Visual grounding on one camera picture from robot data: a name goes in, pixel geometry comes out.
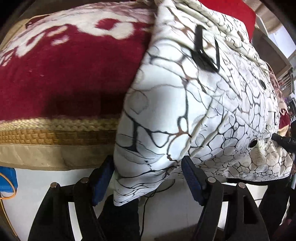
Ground white black-patterned coat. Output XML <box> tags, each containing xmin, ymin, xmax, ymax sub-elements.
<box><xmin>113</xmin><ymin>1</ymin><xmax>292</xmax><ymax>206</ymax></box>

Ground bright red blanket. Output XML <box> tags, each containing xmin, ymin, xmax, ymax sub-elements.
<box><xmin>200</xmin><ymin>0</ymin><xmax>256</xmax><ymax>41</ymax></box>

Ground thin black cable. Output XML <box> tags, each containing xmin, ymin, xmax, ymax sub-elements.
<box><xmin>138</xmin><ymin>178</ymin><xmax>176</xmax><ymax>241</ymax></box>

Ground blue bag with orange cord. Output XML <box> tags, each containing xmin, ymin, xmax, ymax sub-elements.
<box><xmin>0</xmin><ymin>166</ymin><xmax>18</xmax><ymax>200</ymax></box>

